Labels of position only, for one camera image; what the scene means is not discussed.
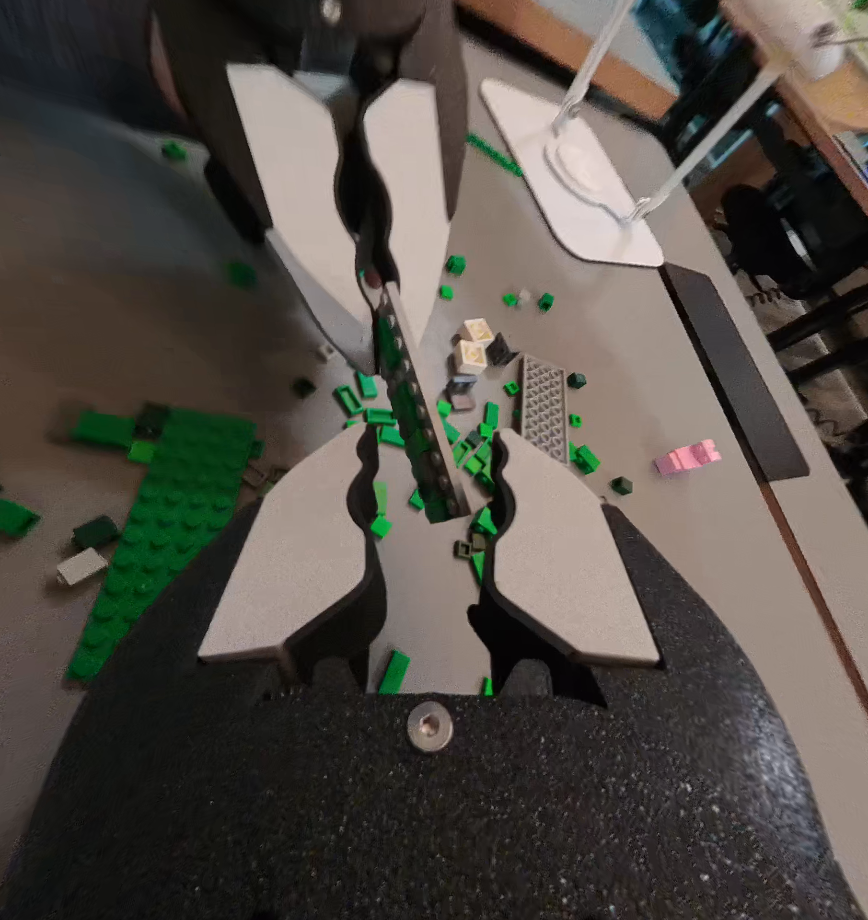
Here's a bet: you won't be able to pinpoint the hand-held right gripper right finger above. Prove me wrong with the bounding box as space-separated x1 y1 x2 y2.
468 429 661 685

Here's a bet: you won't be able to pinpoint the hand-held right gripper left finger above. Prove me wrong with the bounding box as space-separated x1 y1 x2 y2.
198 424 389 680

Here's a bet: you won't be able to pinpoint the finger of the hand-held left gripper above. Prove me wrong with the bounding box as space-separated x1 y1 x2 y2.
362 78 455 347
225 63 377 375

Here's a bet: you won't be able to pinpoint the grey brick plate green tiles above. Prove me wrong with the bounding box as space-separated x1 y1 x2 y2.
372 282 475 525

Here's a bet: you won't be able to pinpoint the person's left forearm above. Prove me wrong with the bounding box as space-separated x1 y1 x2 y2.
0 0 156 117

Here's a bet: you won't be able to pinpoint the wooden desk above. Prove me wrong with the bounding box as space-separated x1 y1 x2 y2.
768 68 868 250
455 0 681 121

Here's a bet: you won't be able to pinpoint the grey desk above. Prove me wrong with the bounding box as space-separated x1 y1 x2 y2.
0 29 868 920

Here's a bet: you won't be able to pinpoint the long green brick plate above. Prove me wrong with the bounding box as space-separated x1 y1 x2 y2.
466 133 525 178

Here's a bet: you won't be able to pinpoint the large green baseplate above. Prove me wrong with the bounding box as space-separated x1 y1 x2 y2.
66 408 259 683

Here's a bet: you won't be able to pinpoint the pink brick pig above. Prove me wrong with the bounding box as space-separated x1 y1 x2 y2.
654 440 723 477

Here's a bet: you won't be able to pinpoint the plain grey brick plate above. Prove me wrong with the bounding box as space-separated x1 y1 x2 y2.
520 354 572 465

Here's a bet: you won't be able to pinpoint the white book stand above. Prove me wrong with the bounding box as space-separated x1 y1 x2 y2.
480 0 845 269

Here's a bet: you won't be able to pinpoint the light grey brick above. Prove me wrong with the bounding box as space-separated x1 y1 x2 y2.
56 548 110 587

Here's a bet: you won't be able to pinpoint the pile of loose green bricks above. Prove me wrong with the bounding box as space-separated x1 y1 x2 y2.
0 137 622 694

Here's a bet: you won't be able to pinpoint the black office chair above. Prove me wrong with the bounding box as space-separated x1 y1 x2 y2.
721 183 838 282

